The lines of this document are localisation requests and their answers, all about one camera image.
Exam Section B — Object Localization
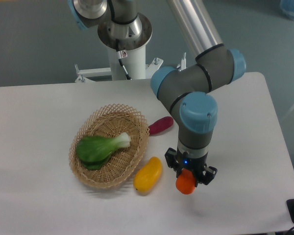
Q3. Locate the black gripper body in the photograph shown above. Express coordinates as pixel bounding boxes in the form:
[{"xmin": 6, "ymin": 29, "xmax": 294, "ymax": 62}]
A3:
[{"xmin": 175, "ymin": 146, "xmax": 208, "ymax": 180}]

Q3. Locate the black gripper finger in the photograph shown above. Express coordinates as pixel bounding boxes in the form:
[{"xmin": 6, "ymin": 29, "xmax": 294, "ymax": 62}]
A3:
[
  {"xmin": 194, "ymin": 165, "xmax": 218, "ymax": 187},
  {"xmin": 165, "ymin": 148, "xmax": 183, "ymax": 178}
]

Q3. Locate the orange toy fruit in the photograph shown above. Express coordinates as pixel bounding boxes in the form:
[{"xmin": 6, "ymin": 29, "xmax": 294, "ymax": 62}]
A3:
[{"xmin": 175, "ymin": 169, "xmax": 196, "ymax": 195}]

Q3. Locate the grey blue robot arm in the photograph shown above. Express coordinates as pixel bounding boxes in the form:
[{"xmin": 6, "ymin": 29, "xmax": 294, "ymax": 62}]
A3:
[{"xmin": 68, "ymin": 0, "xmax": 246, "ymax": 185}]

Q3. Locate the yellow mango toy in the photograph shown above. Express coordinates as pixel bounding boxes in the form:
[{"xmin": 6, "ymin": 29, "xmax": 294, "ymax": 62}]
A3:
[{"xmin": 133, "ymin": 157, "xmax": 162, "ymax": 193}]

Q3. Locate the purple sweet potato toy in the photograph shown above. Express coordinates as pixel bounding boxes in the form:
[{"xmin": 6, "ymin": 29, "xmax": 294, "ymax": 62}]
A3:
[{"xmin": 149, "ymin": 116, "xmax": 173, "ymax": 135}]

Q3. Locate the woven wicker basket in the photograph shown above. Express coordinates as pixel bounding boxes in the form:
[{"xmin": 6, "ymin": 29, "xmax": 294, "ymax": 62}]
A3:
[{"xmin": 69, "ymin": 104, "xmax": 149, "ymax": 189}]

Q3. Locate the green bok choy toy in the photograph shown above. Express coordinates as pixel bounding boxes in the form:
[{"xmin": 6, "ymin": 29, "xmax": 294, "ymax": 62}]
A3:
[{"xmin": 75, "ymin": 132, "xmax": 131, "ymax": 170}]

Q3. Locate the blue bag in corner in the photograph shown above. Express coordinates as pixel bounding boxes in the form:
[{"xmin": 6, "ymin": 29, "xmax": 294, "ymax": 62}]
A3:
[{"xmin": 279, "ymin": 0, "xmax": 294, "ymax": 21}]

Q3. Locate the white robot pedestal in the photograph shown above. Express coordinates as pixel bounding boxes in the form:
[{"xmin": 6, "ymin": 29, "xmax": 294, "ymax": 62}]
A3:
[{"xmin": 74, "ymin": 22, "xmax": 188, "ymax": 83}]

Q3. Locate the black cable on pedestal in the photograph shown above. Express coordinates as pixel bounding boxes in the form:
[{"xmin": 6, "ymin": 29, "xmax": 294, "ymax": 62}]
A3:
[{"xmin": 115, "ymin": 38, "xmax": 132, "ymax": 80}]

